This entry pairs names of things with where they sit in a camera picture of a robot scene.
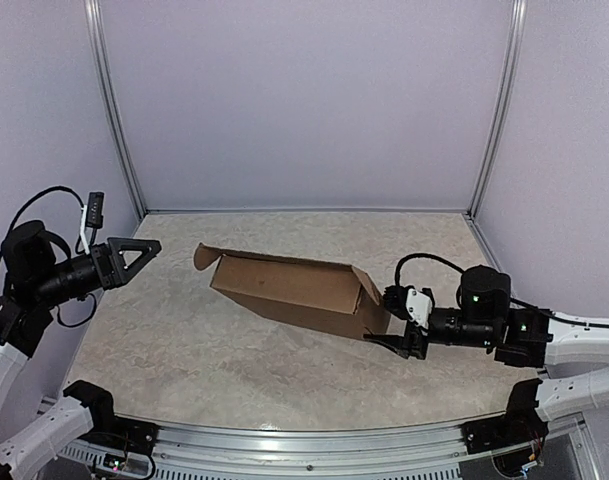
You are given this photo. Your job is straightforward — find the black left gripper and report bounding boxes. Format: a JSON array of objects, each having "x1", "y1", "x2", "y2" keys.
[{"x1": 32, "y1": 235, "x2": 160, "y2": 307}]

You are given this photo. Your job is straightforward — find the brown cardboard box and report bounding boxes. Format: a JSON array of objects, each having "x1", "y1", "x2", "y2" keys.
[{"x1": 193, "y1": 243, "x2": 390, "y2": 340}]

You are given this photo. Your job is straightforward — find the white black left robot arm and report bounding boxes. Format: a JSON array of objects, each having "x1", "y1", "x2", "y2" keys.
[{"x1": 0, "y1": 220, "x2": 162, "y2": 479}]

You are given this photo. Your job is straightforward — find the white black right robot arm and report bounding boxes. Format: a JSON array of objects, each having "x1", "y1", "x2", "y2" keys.
[{"x1": 363, "y1": 265, "x2": 609, "y2": 444}]

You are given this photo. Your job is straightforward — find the small circuit board with LEDs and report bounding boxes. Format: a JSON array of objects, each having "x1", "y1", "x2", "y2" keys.
[{"x1": 101, "y1": 455, "x2": 127, "y2": 472}]

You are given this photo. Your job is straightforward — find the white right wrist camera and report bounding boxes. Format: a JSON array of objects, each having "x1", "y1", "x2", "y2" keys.
[{"x1": 383, "y1": 285, "x2": 435, "y2": 331}]

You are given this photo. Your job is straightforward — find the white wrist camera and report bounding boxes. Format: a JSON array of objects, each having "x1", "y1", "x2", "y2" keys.
[
  {"x1": 75, "y1": 191, "x2": 105, "y2": 254},
  {"x1": 383, "y1": 285, "x2": 435, "y2": 331}
]

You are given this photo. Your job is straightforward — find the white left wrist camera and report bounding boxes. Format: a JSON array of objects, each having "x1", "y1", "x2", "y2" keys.
[{"x1": 75, "y1": 191, "x2": 105, "y2": 254}]

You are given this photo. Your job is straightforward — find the aluminium front rail frame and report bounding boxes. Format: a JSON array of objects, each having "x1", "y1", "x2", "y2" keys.
[{"x1": 34, "y1": 415, "x2": 606, "y2": 479}]

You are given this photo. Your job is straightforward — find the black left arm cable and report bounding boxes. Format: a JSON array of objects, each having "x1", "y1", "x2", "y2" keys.
[{"x1": 0, "y1": 185, "x2": 88, "y2": 321}]

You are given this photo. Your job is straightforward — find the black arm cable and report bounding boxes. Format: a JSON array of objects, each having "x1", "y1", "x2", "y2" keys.
[
  {"x1": 393, "y1": 253, "x2": 609, "y2": 331},
  {"x1": 0, "y1": 185, "x2": 88, "y2": 321}
]

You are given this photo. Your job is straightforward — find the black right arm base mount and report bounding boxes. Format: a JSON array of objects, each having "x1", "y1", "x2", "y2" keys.
[{"x1": 460, "y1": 379, "x2": 549, "y2": 454}]

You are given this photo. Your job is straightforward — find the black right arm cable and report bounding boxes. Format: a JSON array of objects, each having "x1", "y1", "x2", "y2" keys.
[{"x1": 393, "y1": 253, "x2": 609, "y2": 331}]

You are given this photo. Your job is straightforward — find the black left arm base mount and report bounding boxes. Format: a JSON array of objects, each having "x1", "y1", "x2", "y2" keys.
[{"x1": 63, "y1": 380, "x2": 160, "y2": 457}]

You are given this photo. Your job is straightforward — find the left aluminium frame post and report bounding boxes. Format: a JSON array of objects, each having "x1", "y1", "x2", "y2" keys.
[{"x1": 84, "y1": 0, "x2": 148, "y2": 221}]

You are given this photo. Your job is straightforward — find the aluminium frame post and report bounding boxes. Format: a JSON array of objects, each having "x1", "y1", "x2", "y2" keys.
[
  {"x1": 84, "y1": 0, "x2": 148, "y2": 221},
  {"x1": 467, "y1": 0, "x2": 528, "y2": 223}
]

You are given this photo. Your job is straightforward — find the right aluminium frame post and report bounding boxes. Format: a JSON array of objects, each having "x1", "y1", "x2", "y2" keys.
[{"x1": 467, "y1": 0, "x2": 528, "y2": 223}]

